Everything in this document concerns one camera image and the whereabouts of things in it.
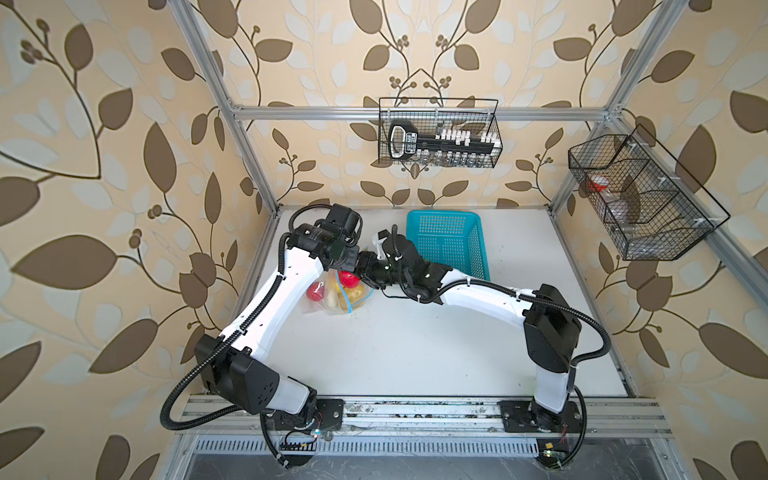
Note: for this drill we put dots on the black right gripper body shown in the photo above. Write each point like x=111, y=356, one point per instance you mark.
x=379, y=273

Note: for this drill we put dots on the clear zip top bag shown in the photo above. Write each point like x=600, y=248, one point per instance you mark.
x=335, y=301

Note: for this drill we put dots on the yellow toy potato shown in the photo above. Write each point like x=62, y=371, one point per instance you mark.
x=356, y=295

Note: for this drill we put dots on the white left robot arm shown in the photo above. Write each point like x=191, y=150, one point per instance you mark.
x=233, y=363

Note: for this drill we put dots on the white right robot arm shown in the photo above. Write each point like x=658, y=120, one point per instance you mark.
x=558, y=337

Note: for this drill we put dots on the teal plastic basket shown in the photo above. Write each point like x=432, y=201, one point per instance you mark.
x=453, y=238

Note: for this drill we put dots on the black tool in basket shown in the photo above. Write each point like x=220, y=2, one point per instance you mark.
x=402, y=140

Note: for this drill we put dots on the red capped clear bottle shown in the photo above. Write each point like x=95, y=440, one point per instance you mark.
x=599, y=188

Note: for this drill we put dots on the back black wire basket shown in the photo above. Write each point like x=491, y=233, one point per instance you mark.
x=452, y=132

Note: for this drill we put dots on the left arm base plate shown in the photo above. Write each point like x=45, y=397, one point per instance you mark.
x=317, y=414

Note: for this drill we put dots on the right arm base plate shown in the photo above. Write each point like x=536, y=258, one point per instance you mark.
x=527, y=416

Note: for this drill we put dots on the side black wire basket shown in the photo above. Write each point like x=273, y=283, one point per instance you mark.
x=664, y=209

